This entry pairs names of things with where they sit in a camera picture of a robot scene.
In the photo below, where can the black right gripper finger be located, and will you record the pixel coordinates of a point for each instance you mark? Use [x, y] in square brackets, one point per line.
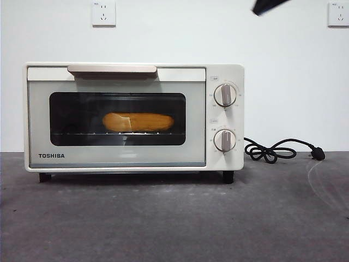
[268, 5]

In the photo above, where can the yellow corn cob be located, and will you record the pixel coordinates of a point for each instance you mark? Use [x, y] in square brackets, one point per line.
[147, 122]

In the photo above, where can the cream Toshiba toaster oven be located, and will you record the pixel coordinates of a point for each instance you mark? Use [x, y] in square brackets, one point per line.
[236, 120]

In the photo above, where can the cream temperature knob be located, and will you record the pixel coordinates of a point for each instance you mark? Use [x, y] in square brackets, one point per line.
[225, 95]

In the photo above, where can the cream timer knob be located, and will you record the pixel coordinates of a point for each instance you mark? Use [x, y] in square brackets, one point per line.
[225, 140]

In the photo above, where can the white wall socket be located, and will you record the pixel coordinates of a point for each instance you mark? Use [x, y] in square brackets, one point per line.
[103, 13]
[339, 13]

